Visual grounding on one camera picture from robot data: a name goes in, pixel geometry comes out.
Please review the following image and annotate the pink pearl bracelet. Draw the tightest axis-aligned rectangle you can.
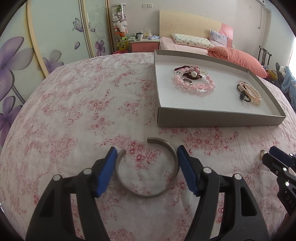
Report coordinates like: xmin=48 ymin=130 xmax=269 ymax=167
xmin=238 ymin=81 xmax=263 ymax=105

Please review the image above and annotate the black bead bracelet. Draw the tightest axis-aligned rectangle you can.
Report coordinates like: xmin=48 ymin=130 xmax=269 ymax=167
xmin=236 ymin=81 xmax=252 ymax=103

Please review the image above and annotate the pink chunky bead bracelet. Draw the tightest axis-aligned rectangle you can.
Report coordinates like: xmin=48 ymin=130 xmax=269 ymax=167
xmin=172 ymin=69 xmax=217 ymax=95

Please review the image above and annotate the grey metal cuff bangle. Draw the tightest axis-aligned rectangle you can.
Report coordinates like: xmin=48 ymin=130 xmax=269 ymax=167
xmin=115 ymin=137 xmax=180 ymax=199

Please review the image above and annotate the dark wooden chair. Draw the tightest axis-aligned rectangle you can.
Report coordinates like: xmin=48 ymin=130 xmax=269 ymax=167
xmin=257 ymin=46 xmax=272 ymax=67

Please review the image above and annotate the grey cardboard tray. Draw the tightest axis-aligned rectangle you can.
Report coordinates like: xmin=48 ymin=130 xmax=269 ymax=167
xmin=154 ymin=50 xmax=286 ymax=128

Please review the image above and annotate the floral pink bedsheet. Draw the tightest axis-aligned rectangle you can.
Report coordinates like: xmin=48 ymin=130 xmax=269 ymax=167
xmin=1 ymin=53 xmax=295 ymax=237

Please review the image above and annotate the salmon pink duvet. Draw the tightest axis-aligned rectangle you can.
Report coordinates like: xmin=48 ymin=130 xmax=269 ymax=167
xmin=207 ymin=46 xmax=267 ymax=78

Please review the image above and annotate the small lilac pillow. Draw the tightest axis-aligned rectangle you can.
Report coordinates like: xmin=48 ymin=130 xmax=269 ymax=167
xmin=209 ymin=30 xmax=228 ymax=47

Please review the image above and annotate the floral white pillow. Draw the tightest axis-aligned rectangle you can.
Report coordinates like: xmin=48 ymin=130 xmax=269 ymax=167
xmin=171 ymin=34 xmax=214 ymax=49

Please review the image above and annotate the pink bedside table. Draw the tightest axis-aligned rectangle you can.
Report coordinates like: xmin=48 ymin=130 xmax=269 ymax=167
xmin=129 ymin=40 xmax=160 ymax=53

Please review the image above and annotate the beige pink headboard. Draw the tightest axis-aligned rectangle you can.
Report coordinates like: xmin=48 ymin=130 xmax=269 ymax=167
xmin=159 ymin=9 xmax=233 ymax=47

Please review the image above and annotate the wardrobe with flower doors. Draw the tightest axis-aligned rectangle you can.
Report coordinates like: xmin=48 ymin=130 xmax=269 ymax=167
xmin=1 ymin=1 xmax=112 ymax=143

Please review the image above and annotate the white mug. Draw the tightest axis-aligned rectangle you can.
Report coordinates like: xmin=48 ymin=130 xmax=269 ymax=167
xmin=137 ymin=33 xmax=144 ymax=41

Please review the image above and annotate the plush toy display tube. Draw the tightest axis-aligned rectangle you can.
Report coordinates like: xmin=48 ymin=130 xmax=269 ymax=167
xmin=110 ymin=3 xmax=128 ymax=51

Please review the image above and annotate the pearl ring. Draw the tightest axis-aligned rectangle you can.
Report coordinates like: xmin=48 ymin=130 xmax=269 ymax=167
xmin=182 ymin=70 xmax=198 ymax=84

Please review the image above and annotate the dark red bead bracelet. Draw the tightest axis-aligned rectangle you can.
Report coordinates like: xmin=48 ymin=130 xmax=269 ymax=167
xmin=174 ymin=65 xmax=204 ymax=80

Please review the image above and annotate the wall power socket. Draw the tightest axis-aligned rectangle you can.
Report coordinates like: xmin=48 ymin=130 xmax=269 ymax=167
xmin=142 ymin=4 xmax=153 ymax=8

